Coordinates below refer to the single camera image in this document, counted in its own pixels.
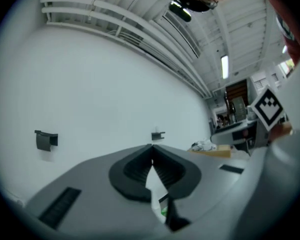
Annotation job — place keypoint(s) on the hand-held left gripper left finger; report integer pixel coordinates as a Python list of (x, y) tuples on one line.
[(77, 179)]

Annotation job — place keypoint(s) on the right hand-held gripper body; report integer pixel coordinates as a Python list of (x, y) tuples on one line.
[(268, 109)]

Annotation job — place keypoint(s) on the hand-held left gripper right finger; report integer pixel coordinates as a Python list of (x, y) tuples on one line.
[(210, 176)]

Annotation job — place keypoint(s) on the person's right forearm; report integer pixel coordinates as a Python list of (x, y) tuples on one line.
[(280, 132)]

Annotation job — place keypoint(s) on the brown cardboard box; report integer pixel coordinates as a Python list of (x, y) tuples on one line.
[(215, 153)]

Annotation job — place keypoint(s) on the pile of white cloth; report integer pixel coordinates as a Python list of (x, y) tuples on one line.
[(203, 145)]

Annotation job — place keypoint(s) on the long ceiling tube light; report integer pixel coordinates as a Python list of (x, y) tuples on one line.
[(224, 66)]

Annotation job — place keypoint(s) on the person's red sweatshirt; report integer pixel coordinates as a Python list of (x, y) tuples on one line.
[(285, 4)]

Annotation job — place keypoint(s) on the white ceiling air vent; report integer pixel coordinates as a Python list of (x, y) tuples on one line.
[(182, 31)]

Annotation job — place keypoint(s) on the black wall paper holder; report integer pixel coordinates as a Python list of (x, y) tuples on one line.
[(43, 140), (157, 135)]

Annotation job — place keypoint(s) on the black head-worn camera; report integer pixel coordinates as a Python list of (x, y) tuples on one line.
[(181, 10)]

